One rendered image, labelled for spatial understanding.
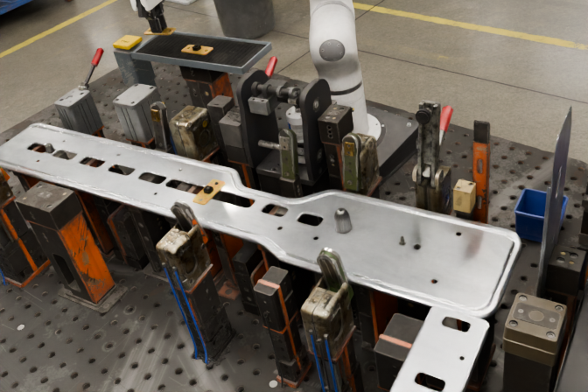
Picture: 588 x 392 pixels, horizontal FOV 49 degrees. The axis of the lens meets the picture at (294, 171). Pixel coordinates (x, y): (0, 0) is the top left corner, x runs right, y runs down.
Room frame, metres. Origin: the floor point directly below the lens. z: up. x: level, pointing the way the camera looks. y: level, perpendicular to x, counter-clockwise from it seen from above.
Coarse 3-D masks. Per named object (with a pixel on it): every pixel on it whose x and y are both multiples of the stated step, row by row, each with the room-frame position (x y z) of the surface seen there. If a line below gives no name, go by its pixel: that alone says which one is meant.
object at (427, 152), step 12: (420, 108) 1.01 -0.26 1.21; (432, 108) 1.01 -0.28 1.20; (420, 120) 0.99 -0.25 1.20; (432, 120) 1.01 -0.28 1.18; (420, 132) 1.01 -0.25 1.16; (432, 132) 0.99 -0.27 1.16; (420, 144) 1.00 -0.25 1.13; (432, 144) 0.99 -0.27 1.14; (420, 156) 1.00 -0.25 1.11; (432, 156) 0.99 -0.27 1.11; (420, 168) 1.00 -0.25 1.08; (432, 168) 0.98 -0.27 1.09; (420, 180) 0.99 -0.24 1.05; (432, 180) 0.98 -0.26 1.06
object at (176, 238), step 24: (168, 240) 0.98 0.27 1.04; (192, 240) 0.98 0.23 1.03; (168, 264) 0.95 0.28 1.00; (192, 264) 0.97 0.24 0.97; (192, 288) 0.95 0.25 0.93; (192, 312) 0.96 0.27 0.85; (216, 312) 0.98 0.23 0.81; (192, 336) 0.96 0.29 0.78; (216, 336) 0.96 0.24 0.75; (216, 360) 0.94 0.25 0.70
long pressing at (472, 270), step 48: (96, 144) 1.47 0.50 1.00; (96, 192) 1.25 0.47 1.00; (144, 192) 1.21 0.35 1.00; (240, 192) 1.14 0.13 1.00; (336, 192) 1.07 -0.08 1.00; (288, 240) 0.96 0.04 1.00; (336, 240) 0.93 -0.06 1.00; (384, 240) 0.90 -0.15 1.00; (432, 240) 0.88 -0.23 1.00; (480, 240) 0.85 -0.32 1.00; (384, 288) 0.79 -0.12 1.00; (432, 288) 0.76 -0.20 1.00; (480, 288) 0.74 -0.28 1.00
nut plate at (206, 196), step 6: (216, 180) 1.20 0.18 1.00; (210, 186) 1.17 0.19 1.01; (216, 186) 1.18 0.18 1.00; (222, 186) 1.17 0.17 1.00; (204, 192) 1.16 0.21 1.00; (210, 192) 1.16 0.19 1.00; (216, 192) 1.16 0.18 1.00; (198, 198) 1.15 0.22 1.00; (204, 198) 1.14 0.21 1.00; (210, 198) 1.14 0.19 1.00; (204, 204) 1.12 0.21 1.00
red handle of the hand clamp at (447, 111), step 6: (444, 108) 1.09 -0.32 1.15; (450, 108) 1.08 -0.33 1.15; (444, 114) 1.08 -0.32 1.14; (450, 114) 1.08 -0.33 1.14; (444, 120) 1.07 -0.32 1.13; (450, 120) 1.07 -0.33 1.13; (444, 126) 1.06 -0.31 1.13; (444, 132) 1.06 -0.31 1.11; (426, 168) 1.00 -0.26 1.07; (426, 174) 0.99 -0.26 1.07
